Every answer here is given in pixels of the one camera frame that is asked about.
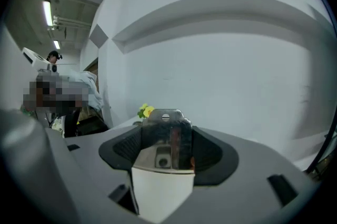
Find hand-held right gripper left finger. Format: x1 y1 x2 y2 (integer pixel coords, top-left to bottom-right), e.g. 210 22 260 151
44 124 148 224

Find long fluorescent ceiling lamp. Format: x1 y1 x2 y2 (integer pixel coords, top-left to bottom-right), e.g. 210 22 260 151
42 0 54 27

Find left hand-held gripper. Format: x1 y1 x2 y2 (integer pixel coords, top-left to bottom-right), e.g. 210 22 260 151
22 46 80 115

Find light blue cloth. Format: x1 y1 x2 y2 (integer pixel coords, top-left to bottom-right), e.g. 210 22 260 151
68 71 104 113

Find white ceiling pipes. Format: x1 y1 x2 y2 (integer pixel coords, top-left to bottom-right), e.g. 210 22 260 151
52 15 92 31

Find yellow flowers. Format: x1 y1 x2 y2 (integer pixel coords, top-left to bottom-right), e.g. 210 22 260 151
137 103 156 119

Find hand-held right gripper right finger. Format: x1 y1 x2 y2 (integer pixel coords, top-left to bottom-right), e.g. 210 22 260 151
163 125 321 224

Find black office chair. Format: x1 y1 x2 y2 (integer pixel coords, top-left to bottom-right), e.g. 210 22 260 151
64 108 109 139

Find white flower bouquet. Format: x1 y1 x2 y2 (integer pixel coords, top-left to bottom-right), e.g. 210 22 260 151
51 115 64 132

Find silver metal binder clip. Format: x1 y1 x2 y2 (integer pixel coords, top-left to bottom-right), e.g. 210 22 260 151
131 108 196 174

